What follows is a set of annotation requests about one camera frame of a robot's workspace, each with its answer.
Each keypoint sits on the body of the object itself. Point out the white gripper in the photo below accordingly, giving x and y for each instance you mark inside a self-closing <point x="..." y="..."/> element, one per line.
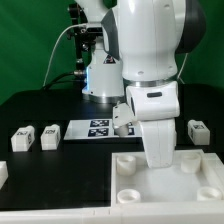
<point x="155" y="110"/>

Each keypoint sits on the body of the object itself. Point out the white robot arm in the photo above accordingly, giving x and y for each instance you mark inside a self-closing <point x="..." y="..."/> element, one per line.
<point x="133" y="65"/>

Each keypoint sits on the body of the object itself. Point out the white marker sheet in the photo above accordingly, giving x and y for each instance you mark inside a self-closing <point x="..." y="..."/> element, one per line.
<point x="90" y="129"/>

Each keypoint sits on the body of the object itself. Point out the white front fence bar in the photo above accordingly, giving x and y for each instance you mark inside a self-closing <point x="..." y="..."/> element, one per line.
<point x="210" y="212"/>

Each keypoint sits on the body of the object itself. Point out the white left obstacle block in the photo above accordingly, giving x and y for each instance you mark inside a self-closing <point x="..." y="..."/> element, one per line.
<point x="3" y="173"/>

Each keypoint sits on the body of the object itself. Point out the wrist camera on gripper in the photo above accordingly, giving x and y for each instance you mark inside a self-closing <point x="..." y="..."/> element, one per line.
<point x="122" y="116"/>

